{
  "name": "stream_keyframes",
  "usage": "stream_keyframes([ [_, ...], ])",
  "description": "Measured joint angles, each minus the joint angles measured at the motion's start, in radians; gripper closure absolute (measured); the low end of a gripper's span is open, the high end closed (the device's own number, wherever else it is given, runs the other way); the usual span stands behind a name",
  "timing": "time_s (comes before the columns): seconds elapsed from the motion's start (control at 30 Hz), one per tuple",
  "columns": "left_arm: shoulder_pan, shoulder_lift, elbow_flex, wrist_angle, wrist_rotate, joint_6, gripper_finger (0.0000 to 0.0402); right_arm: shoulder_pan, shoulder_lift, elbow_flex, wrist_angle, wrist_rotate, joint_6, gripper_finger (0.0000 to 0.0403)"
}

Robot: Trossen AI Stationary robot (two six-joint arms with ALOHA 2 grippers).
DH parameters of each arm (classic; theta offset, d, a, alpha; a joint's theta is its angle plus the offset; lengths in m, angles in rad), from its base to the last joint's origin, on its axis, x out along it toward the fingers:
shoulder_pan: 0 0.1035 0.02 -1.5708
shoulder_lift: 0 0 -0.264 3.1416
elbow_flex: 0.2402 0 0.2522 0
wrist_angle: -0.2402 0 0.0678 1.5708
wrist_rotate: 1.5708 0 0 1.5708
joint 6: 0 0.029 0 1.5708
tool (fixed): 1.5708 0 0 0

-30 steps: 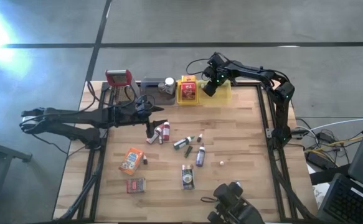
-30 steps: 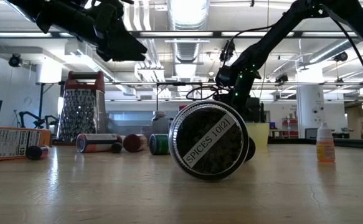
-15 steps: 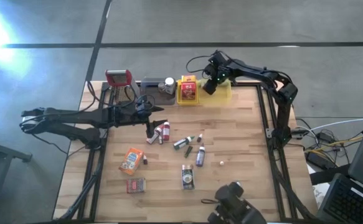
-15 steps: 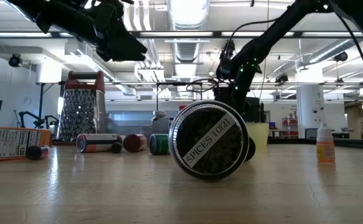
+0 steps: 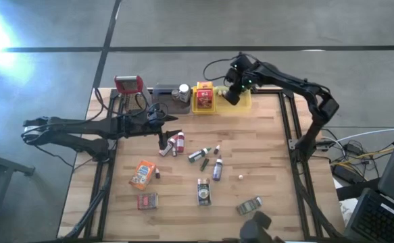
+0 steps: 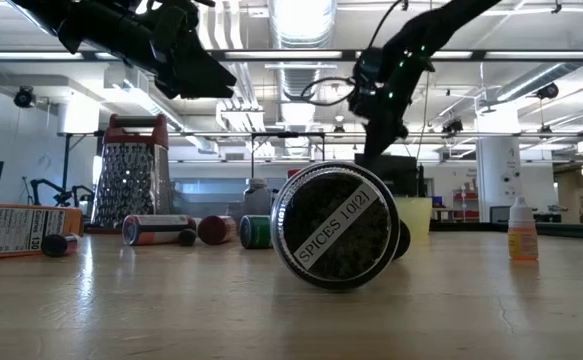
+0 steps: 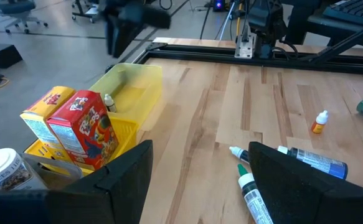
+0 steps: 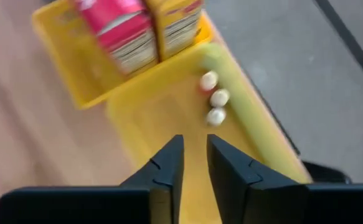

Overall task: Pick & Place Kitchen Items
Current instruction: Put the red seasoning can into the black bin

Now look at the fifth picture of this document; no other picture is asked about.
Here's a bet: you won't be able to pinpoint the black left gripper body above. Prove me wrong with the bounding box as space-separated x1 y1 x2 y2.
139 113 170 151

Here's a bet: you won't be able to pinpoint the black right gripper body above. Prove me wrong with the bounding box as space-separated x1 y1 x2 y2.
224 55 255 106

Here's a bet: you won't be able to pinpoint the large red food colouring bottle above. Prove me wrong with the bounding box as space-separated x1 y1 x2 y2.
176 131 186 153

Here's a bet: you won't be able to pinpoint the white-lidded clear jar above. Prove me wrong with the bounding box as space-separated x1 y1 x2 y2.
178 83 191 103

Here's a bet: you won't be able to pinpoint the red fruit snack box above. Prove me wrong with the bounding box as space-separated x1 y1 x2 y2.
196 80 214 110

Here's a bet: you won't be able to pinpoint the red tin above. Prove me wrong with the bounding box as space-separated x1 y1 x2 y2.
137 192 159 211

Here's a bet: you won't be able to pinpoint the pink labelled bottle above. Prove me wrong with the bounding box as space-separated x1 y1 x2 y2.
158 137 176 157

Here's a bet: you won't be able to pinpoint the grey plastic bin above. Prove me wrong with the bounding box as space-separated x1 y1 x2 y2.
152 84 193 115

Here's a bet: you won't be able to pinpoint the yellow perforated basket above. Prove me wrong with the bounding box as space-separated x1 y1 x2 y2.
192 86 217 115

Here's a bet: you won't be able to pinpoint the green food colouring bottle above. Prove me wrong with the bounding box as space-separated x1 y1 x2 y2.
188 146 212 164

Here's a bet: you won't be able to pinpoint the translucent yellow-green bin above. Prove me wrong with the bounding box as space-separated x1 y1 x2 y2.
215 86 253 114

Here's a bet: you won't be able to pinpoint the orange food box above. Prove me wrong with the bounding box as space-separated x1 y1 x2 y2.
128 159 157 191

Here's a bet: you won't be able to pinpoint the blue food colouring bottle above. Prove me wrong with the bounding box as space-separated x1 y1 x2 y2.
212 155 224 182

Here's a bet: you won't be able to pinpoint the spice jar labelled SPICES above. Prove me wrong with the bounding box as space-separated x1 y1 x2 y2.
197 178 212 207

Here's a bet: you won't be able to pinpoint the black power brick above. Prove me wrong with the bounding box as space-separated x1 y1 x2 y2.
331 163 356 183

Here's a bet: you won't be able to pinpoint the black floor stand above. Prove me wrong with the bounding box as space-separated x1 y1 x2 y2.
0 147 36 243

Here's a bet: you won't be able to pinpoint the open grey laptop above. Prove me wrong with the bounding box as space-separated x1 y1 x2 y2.
345 111 394 243

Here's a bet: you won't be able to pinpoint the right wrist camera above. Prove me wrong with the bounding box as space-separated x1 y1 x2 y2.
224 68 239 84

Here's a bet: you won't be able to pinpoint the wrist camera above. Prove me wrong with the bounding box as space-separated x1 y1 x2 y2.
148 109 163 128
224 68 239 84

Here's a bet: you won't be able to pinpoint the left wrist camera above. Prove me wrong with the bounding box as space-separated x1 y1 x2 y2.
148 109 163 128

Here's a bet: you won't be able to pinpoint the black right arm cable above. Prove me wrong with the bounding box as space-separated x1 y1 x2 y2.
203 57 245 82

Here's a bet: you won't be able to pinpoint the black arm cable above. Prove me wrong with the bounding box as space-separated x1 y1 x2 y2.
203 57 245 82
93 88 170 136

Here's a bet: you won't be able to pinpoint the metal box grater red handle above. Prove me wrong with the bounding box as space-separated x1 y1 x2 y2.
114 75 153 112

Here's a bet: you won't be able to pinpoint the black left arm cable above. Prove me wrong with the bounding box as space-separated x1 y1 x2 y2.
93 88 170 136

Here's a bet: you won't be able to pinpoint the white cable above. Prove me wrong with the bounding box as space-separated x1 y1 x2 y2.
331 127 394 144

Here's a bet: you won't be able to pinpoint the black table frame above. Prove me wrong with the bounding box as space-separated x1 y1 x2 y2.
57 80 346 243

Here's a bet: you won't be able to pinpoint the yellow cable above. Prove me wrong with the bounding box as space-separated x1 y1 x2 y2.
331 146 394 166

